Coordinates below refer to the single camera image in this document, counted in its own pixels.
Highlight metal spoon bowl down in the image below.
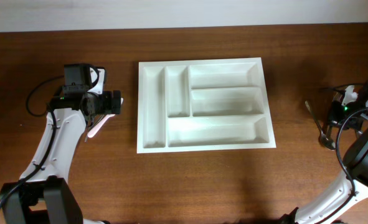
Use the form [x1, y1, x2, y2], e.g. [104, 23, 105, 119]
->
[305, 101, 336, 151]

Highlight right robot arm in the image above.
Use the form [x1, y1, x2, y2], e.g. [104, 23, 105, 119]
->
[278, 81, 368, 223]

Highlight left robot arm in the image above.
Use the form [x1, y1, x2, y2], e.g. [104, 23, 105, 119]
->
[0, 63, 123, 223]

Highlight pink plastic knife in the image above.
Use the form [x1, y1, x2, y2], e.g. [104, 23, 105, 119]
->
[87, 97, 124, 138]

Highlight white plastic cutlery tray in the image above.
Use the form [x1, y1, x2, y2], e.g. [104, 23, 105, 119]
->
[137, 57, 276, 153]

